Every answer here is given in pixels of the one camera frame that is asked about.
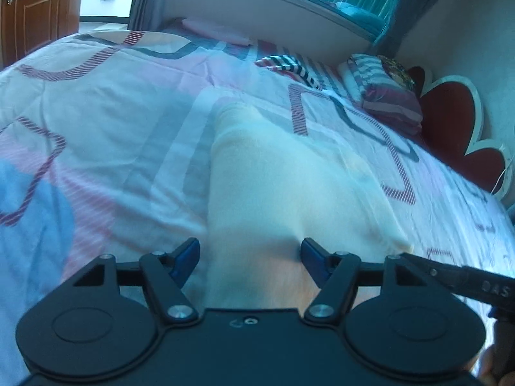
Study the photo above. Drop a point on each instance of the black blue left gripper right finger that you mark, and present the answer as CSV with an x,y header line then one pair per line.
x,y
336,275

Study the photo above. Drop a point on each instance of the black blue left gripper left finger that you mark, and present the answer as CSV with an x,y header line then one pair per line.
x,y
164,275

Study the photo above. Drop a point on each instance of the cream knit sweater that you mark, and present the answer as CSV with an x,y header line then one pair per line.
x,y
269,191

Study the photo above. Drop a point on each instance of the patterned pastel quilt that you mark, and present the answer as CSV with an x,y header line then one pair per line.
x,y
106,148

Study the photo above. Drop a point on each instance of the red white scalloped headboard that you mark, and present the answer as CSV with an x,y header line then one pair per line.
x,y
452,130

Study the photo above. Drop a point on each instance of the striped purple pillow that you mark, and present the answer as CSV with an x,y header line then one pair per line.
x,y
374,91

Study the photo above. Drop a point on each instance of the striped bed sheet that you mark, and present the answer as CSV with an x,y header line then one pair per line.
x,y
327,75

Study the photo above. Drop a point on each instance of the dark patterned item on pillow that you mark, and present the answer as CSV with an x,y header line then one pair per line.
x,y
397,72

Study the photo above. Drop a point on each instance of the red black striped cloth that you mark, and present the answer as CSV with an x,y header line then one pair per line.
x,y
291,67

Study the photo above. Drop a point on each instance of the pink small pillow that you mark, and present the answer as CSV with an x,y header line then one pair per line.
x,y
220,32

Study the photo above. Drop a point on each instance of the teal cushion on sill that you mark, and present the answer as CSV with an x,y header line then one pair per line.
x,y
367,21

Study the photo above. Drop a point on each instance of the brown wooden door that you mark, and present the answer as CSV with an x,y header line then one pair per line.
x,y
28,25

